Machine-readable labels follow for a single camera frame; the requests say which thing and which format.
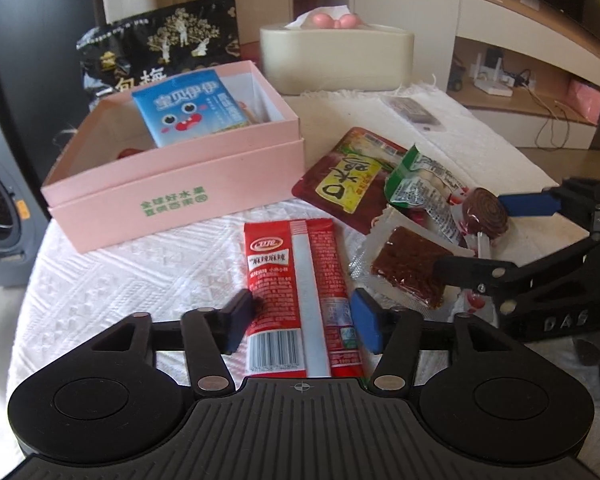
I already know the pink gift box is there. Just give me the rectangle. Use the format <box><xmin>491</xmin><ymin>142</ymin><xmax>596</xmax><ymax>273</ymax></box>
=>
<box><xmin>565</xmin><ymin>77</ymin><xmax>600</xmax><ymax>126</ymax></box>

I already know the dark clear-wrapped snack bar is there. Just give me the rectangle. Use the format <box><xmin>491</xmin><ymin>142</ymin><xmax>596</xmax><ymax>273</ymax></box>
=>
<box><xmin>380</xmin><ymin>95</ymin><xmax>443</xmax><ymax>133</ymax></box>

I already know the white router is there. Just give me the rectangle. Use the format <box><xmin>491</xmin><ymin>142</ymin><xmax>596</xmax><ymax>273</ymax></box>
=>
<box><xmin>472</xmin><ymin>55</ymin><xmax>513</xmax><ymax>96</ymax></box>

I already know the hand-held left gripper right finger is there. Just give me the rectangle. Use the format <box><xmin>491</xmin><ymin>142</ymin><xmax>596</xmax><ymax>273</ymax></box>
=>
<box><xmin>350</xmin><ymin>287</ymin><xmax>520</xmax><ymax>398</ymax></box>

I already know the round dark red swirl snack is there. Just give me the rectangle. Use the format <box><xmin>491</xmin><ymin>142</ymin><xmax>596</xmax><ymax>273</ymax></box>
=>
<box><xmin>450</xmin><ymin>187</ymin><xmax>511</xmax><ymax>261</ymax></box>

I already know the tall black cabinet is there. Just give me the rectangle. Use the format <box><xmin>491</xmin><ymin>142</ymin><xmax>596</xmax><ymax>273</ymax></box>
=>
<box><xmin>0</xmin><ymin>0</ymin><xmax>106</xmax><ymax>201</ymax></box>

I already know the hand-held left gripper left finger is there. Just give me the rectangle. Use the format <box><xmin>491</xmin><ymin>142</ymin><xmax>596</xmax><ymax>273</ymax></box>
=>
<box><xmin>87</xmin><ymin>289</ymin><xmax>257</xmax><ymax>398</ymax></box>

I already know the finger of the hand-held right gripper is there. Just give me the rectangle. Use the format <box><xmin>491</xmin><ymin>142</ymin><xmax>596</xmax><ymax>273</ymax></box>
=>
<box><xmin>497</xmin><ymin>176</ymin><xmax>600</xmax><ymax>233</ymax></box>
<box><xmin>432</xmin><ymin>232</ymin><xmax>600</xmax><ymax>314</ymax></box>

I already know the black gold-printed snack bag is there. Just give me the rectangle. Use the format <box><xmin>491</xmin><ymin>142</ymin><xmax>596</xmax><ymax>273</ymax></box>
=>
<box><xmin>76</xmin><ymin>0</ymin><xmax>243</xmax><ymax>116</ymax></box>

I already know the green white snack packet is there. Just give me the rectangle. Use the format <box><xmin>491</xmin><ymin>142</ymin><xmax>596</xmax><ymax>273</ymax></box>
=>
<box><xmin>384</xmin><ymin>144</ymin><xmax>473</xmax><ymax>248</ymax></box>

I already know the light blue cartoon packet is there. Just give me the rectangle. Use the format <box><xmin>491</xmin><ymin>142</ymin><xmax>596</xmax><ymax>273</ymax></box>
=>
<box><xmin>132</xmin><ymin>74</ymin><xmax>251</xmax><ymax>148</ymax></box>

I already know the white tissue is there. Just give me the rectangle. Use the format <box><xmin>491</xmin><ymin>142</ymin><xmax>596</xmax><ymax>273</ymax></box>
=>
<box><xmin>285</xmin><ymin>4</ymin><xmax>353</xmax><ymax>30</ymax></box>

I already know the grey washing machine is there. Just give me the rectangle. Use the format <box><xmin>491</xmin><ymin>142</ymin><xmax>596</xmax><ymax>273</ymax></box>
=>
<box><xmin>0</xmin><ymin>75</ymin><xmax>51</xmax><ymax>288</ymax></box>

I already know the dark red packet yellow label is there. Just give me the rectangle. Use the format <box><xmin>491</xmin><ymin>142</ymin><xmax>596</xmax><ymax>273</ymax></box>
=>
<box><xmin>291</xmin><ymin>126</ymin><xmax>408</xmax><ymax>235</ymax></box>

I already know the wooden media shelf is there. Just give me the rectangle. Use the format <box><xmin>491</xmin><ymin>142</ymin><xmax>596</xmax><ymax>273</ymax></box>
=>
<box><xmin>447</xmin><ymin>0</ymin><xmax>600</xmax><ymax>151</ymax></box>

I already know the clear packet brown square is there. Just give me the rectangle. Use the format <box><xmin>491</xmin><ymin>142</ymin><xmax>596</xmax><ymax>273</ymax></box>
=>
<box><xmin>347</xmin><ymin>207</ymin><xmax>476</xmax><ymax>311</ymax></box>

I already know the cream tissue box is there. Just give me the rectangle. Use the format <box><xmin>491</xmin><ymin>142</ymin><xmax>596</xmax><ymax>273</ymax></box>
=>
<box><xmin>259</xmin><ymin>24</ymin><xmax>415</xmax><ymax>96</ymax></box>

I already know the pink cardboard box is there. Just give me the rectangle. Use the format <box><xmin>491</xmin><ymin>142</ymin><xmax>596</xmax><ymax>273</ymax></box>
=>
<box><xmin>40</xmin><ymin>60</ymin><xmax>307</xmax><ymax>255</ymax></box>

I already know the white textured tablecloth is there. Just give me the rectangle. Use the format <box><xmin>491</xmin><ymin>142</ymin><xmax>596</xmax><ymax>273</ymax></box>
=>
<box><xmin>7</xmin><ymin>85</ymin><xmax>600</xmax><ymax>480</ymax></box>

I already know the red white candy wrapper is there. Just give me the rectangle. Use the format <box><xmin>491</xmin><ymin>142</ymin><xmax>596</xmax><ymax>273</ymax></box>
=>
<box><xmin>457</xmin><ymin>290</ymin><xmax>498</xmax><ymax>318</ymax></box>

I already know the pink bow ornament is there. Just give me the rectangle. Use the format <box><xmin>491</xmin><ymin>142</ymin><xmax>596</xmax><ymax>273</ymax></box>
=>
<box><xmin>307</xmin><ymin>12</ymin><xmax>362</xmax><ymax>30</ymax></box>

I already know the long red spicy strip packet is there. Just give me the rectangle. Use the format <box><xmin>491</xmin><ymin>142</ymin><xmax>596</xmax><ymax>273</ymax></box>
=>
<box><xmin>243</xmin><ymin>218</ymin><xmax>368</xmax><ymax>379</ymax></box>

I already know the toy car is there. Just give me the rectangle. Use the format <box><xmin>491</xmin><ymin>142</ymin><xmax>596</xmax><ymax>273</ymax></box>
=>
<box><xmin>447</xmin><ymin>57</ymin><xmax>466</xmax><ymax>92</ymax></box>

